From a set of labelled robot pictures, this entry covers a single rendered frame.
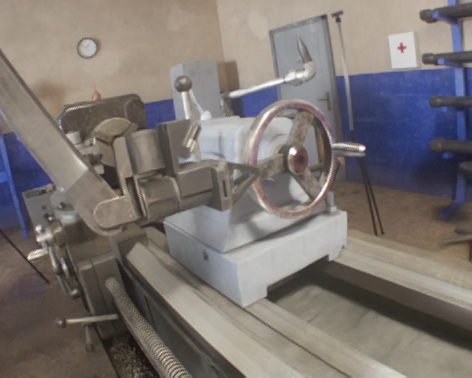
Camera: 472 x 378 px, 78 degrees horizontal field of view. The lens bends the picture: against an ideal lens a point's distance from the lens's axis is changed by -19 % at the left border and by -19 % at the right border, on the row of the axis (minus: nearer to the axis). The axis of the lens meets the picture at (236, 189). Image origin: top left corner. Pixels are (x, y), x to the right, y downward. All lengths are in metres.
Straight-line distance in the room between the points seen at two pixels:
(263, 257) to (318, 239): 0.15
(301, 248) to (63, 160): 0.48
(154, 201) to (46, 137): 0.18
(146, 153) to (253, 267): 0.30
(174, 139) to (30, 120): 0.21
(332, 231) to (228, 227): 0.24
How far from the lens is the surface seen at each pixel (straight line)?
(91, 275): 1.12
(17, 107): 0.51
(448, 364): 0.71
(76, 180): 0.47
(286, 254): 0.69
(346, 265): 0.79
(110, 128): 1.79
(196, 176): 0.49
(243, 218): 0.67
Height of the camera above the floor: 1.22
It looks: 15 degrees down
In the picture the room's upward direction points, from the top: 8 degrees counter-clockwise
